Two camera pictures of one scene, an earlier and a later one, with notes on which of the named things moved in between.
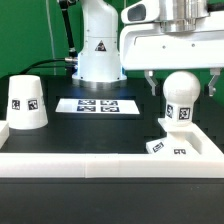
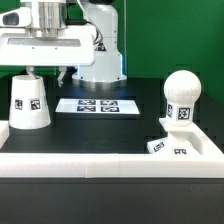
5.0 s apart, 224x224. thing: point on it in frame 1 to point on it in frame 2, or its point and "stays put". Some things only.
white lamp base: (180, 140) stays put
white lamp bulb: (180, 88) stays put
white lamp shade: (26, 106) stays put
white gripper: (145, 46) to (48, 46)
